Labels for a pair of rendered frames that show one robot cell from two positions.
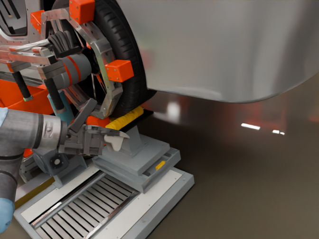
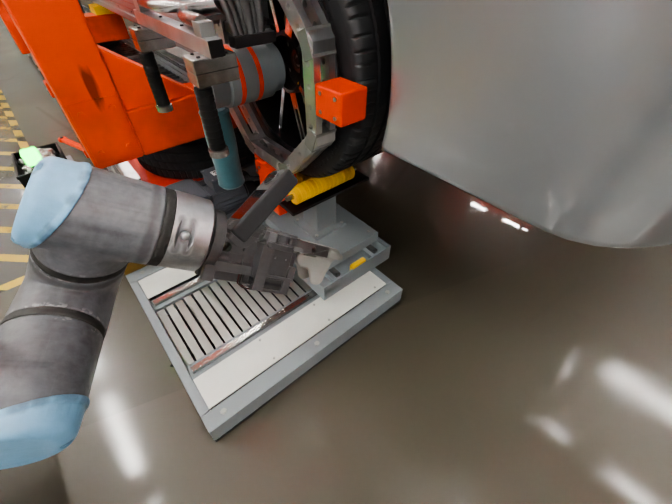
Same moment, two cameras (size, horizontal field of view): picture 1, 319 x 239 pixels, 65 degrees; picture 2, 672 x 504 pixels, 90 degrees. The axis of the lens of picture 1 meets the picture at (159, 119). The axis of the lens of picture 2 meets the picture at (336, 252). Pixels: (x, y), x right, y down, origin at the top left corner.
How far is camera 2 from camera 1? 0.31 m
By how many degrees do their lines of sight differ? 15
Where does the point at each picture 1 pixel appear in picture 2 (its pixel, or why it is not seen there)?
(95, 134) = (281, 251)
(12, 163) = (98, 288)
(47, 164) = not seen: hidden behind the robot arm
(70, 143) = (229, 263)
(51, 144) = (186, 265)
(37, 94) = (183, 99)
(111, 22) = not seen: outside the picture
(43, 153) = not seen: hidden behind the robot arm
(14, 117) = (105, 198)
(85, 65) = (275, 71)
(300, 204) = (551, 375)
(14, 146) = (101, 261)
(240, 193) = (465, 333)
